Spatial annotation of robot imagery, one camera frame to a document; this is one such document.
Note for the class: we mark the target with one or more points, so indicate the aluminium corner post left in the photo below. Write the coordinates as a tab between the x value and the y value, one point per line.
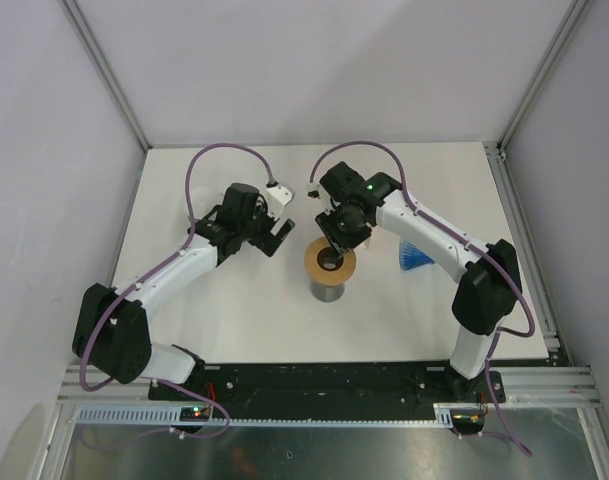
98	59

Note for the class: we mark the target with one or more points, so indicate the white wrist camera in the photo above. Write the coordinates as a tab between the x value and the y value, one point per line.
278	196
315	191

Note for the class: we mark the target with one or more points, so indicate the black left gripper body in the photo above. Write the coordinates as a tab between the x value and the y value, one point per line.
256	230

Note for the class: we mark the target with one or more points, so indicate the grey slotted cable duct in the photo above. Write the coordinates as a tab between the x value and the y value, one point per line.
176	416

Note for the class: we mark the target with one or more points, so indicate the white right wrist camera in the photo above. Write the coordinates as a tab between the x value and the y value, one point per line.
315	191

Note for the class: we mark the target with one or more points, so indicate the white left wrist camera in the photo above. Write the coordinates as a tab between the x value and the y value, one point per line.
278	196

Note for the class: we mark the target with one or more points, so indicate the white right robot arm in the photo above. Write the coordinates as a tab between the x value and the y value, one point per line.
487	275

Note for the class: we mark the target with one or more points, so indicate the blue plastic dripper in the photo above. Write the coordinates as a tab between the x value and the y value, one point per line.
410	257

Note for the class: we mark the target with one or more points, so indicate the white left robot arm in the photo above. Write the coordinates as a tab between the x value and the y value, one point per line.
113	328

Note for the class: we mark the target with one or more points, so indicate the glass carafe with cork band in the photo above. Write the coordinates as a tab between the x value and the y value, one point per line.
327	293

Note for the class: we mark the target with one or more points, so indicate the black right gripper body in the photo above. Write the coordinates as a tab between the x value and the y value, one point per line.
342	228

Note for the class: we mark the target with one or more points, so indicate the aluminium right table rail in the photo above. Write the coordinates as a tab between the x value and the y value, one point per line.
498	162

